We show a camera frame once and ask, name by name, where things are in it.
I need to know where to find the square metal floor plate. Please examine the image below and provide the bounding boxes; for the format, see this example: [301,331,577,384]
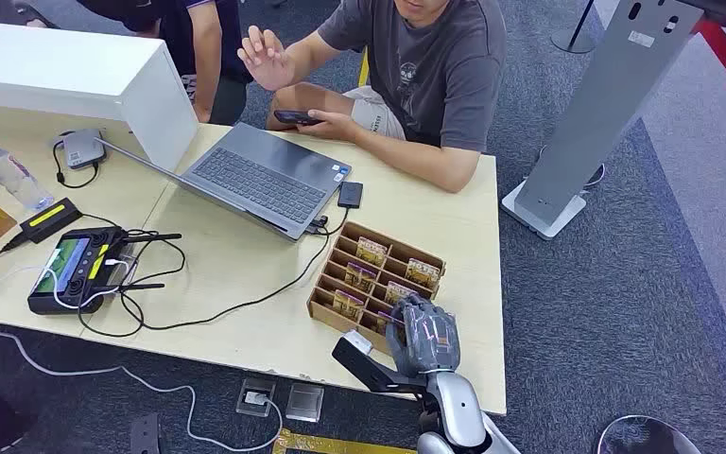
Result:
[285,382,325,424]

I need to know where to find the white controller cable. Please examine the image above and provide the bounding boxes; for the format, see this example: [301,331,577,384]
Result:
[0,249,135,311]

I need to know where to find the person's right hand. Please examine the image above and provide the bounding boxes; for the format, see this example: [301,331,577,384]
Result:
[237,26,296,93]

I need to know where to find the black box with yellow label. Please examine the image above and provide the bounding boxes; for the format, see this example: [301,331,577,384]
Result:
[19,198,83,245]

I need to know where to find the black remote controller with screen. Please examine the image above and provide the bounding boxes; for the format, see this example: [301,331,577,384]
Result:
[26,226,183,317]

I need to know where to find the floor power socket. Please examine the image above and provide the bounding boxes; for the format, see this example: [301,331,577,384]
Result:
[235,375,278,419]

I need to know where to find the clear plastic water bottle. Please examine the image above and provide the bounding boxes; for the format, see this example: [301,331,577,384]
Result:
[0,140,56,213]

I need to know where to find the person's left hand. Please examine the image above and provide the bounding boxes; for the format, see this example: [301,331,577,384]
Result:
[297,109,362,144]

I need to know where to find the white floor cable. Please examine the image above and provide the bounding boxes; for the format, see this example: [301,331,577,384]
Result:
[0,318,284,454]

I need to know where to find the black smartphone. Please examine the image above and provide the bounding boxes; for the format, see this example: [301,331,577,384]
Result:
[273,109,325,127]

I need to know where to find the small black external drive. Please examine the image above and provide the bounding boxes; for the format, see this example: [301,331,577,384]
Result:
[337,182,365,210]

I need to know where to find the long black cable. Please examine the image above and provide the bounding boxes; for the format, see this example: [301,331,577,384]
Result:
[77,206,352,340]

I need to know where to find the round dark base with rim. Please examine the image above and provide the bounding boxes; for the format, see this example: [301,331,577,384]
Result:
[596,414,703,454]

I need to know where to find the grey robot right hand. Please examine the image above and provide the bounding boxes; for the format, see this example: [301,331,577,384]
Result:
[386,294,462,378]

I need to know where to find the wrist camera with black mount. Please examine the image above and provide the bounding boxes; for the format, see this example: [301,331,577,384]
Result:
[331,330,430,396]

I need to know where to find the white box shelf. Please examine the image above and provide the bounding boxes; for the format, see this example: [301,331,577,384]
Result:
[0,20,200,173]

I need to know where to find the black hub cable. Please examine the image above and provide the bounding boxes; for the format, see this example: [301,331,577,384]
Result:
[51,131,100,190]

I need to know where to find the grey open laptop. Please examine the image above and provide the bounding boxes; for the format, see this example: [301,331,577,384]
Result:
[94,122,353,242]

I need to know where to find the black stanchion post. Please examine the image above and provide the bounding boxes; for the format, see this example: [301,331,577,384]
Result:
[550,0,599,55]

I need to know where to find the person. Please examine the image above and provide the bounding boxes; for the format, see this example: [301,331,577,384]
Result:
[237,0,509,194]
[78,0,254,127]

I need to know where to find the yellow floor tape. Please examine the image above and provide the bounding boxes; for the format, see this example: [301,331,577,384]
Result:
[271,428,418,454]

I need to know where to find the cardboard slotted card tray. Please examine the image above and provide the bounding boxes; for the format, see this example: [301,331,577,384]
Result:
[305,220,447,356]

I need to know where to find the silver kiosk stand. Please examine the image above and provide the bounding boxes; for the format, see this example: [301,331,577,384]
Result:
[501,0,705,241]

